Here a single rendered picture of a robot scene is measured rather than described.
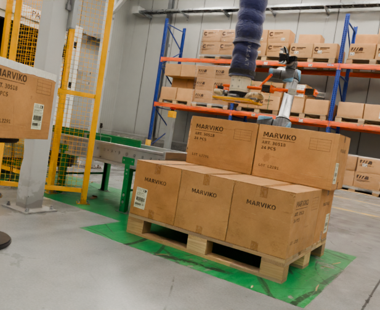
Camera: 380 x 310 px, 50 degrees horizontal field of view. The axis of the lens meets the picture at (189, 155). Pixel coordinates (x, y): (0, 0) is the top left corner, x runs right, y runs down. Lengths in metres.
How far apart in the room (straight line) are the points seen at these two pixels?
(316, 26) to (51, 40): 10.03
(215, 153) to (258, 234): 1.00
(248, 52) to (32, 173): 1.97
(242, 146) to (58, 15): 1.75
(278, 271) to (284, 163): 0.90
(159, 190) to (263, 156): 0.84
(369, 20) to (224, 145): 9.45
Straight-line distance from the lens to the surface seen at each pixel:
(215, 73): 11.95
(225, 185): 2.63
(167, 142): 4.42
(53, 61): 3.43
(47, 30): 3.43
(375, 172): 10.31
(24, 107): 2.43
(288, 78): 3.92
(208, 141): 3.37
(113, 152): 3.78
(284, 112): 4.28
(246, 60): 3.47
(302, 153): 3.07
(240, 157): 3.23
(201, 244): 2.75
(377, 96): 11.84
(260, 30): 3.55
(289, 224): 2.48
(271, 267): 2.57
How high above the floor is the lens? 0.79
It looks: 3 degrees down
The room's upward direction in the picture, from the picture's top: 9 degrees clockwise
